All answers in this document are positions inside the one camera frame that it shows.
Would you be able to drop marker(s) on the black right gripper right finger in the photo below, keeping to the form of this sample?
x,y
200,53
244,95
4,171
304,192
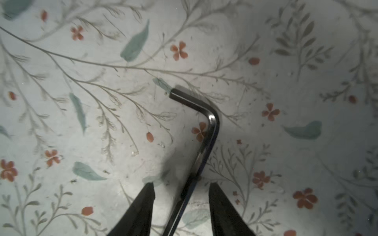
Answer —
x,y
225,220

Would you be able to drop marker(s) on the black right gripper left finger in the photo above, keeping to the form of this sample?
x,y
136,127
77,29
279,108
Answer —
x,y
138,218

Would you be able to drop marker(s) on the floral table mat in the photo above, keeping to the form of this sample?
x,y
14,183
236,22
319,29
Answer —
x,y
86,118

